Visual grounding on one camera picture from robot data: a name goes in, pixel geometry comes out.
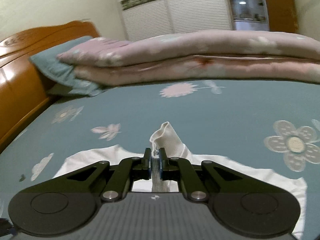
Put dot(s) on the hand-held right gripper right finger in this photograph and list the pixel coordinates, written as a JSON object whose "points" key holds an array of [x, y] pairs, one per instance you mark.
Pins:
{"points": [[162, 165]]}

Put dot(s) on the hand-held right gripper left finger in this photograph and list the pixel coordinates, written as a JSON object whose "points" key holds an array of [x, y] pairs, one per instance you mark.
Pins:
{"points": [[147, 163]]}

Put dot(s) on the white printed sweatshirt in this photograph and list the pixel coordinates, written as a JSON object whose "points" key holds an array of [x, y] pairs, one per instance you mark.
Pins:
{"points": [[250, 177]]}

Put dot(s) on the teal floral bed sheet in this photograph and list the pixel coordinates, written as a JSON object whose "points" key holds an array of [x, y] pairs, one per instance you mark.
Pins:
{"points": [[175, 110]]}

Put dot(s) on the pink floral quilt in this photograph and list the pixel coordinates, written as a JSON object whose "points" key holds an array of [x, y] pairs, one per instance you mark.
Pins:
{"points": [[200, 55]]}

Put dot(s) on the teal pillow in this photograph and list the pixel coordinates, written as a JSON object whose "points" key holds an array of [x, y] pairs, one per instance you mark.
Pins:
{"points": [[55, 67]]}

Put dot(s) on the wooden headboard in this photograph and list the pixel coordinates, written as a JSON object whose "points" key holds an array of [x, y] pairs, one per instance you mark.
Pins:
{"points": [[20, 92]]}

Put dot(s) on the white wardrobe with floral band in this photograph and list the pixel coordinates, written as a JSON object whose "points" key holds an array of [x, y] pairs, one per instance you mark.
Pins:
{"points": [[195, 12]]}

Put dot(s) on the wooden door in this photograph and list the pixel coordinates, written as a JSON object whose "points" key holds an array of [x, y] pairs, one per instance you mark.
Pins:
{"points": [[277, 5]]}

